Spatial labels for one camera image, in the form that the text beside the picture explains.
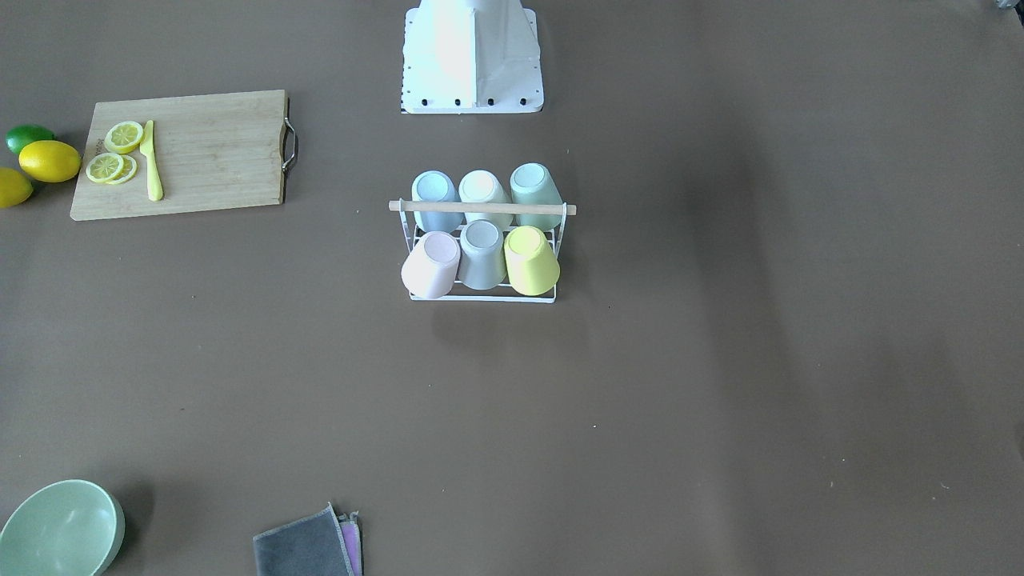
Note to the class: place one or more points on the lemon slice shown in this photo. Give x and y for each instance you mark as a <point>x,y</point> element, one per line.
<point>124,137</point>
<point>111,168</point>

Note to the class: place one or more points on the grey folded cloth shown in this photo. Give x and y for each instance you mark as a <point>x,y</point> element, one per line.
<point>325,543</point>

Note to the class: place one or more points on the light blue plastic cup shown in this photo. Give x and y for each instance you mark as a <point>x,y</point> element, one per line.
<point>434,186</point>

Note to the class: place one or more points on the whole yellow lemon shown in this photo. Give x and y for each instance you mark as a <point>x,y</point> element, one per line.
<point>50,161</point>
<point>15,187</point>

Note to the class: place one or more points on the green bowl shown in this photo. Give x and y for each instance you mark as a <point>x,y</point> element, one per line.
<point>71,527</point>

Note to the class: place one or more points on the yellow plastic knife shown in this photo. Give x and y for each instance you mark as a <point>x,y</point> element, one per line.
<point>154,183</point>

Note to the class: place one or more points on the yellow plastic cup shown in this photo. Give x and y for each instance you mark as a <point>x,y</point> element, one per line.
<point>532,266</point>

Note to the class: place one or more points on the cream plastic cup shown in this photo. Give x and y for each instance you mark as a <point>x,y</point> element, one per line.
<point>481,186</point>

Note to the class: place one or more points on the green lime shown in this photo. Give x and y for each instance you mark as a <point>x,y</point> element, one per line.
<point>20,136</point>

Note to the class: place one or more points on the green plastic cup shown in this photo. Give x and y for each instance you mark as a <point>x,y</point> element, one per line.
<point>532,184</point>

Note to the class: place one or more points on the pink plastic cup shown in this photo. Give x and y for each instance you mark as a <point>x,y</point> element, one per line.
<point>431,269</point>

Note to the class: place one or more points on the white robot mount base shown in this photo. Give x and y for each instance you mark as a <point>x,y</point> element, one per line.
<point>471,57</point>

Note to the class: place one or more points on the grey plastic cup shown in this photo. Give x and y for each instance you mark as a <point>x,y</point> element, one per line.
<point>482,265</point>

